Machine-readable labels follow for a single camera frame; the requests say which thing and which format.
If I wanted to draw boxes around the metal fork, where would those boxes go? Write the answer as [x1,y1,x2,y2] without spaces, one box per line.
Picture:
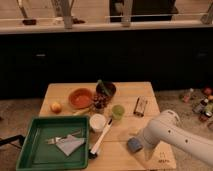
[45,130,82,145]

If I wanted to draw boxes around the white handled brush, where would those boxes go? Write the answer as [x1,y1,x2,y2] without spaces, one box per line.
[89,120,112,159]

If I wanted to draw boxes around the green plastic tray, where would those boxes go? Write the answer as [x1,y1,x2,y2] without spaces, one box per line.
[16,116,89,171]

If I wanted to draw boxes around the bottles on floor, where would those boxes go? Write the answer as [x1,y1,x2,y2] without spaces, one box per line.
[192,87,213,123]

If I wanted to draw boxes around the small brown box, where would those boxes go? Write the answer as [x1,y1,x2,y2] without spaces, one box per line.
[133,97,148,117]

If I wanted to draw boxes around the white cup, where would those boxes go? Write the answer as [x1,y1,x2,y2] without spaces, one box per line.
[89,114,106,132]

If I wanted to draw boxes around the grey folded cloth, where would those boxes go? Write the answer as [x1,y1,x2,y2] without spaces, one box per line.
[56,135,85,156]

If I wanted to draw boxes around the green vegetable in bowl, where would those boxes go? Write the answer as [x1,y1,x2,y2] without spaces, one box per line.
[97,79,110,96]

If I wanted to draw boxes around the green cup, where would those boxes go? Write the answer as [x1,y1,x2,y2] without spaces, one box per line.
[112,105,125,120]

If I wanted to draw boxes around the red yellow apple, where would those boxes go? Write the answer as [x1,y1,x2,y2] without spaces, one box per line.
[50,102,62,113]

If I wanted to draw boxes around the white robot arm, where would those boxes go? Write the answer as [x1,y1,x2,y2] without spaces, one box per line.
[137,110,213,166]

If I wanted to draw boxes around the orange bowl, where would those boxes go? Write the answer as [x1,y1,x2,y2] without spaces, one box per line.
[68,88,93,109]

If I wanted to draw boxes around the dark bowl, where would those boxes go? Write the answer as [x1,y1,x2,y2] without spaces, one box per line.
[96,81,116,98]

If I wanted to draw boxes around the yellow banana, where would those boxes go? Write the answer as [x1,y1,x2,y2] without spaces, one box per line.
[73,107,91,116]

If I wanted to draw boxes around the bunch of dark grapes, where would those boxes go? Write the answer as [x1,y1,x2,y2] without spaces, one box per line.
[93,94,108,109]

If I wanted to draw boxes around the blue sponge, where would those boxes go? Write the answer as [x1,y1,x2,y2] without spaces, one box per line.
[127,137,143,153]

